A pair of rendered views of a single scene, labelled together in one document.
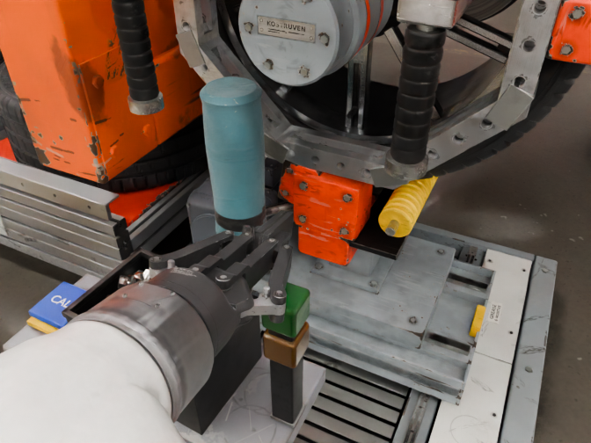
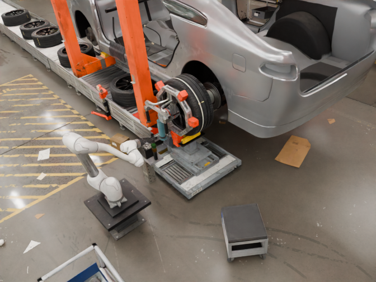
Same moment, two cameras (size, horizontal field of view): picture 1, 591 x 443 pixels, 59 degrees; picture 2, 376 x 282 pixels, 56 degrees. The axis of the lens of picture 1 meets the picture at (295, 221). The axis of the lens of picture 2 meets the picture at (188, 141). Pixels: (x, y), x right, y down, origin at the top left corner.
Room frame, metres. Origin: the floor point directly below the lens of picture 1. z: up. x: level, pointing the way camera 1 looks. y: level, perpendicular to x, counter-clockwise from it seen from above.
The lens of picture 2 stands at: (-2.05, -1.73, 2.87)
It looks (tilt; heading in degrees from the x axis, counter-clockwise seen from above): 37 degrees down; 29
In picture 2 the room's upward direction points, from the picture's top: 6 degrees counter-clockwise
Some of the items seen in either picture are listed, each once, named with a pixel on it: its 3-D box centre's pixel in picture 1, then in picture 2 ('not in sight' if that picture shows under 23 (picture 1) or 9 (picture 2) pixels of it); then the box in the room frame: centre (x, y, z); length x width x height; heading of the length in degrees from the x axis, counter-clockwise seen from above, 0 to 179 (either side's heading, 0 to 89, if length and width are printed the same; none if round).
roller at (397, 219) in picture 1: (414, 186); (191, 136); (0.79, -0.22, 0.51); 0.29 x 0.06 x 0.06; 154
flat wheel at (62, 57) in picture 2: not in sight; (76, 54); (2.63, 2.97, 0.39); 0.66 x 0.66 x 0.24
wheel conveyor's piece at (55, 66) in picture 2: not in sight; (81, 65); (2.58, 2.88, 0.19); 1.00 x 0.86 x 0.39; 64
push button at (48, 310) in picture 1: (65, 308); not in sight; (0.54, 0.34, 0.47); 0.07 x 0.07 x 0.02; 64
